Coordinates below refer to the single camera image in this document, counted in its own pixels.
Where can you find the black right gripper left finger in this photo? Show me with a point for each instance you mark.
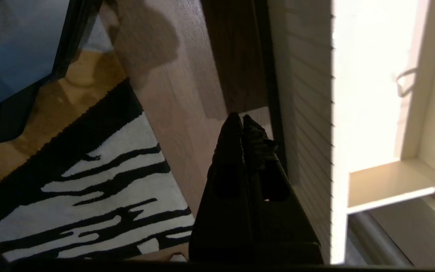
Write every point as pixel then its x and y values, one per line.
pixel 221 219

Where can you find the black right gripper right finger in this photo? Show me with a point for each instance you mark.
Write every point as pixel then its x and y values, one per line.
pixel 285 226

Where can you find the black white zebra rug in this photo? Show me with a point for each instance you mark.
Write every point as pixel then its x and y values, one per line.
pixel 89 181

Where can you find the black framed glass table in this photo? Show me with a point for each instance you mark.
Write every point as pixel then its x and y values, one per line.
pixel 13 56

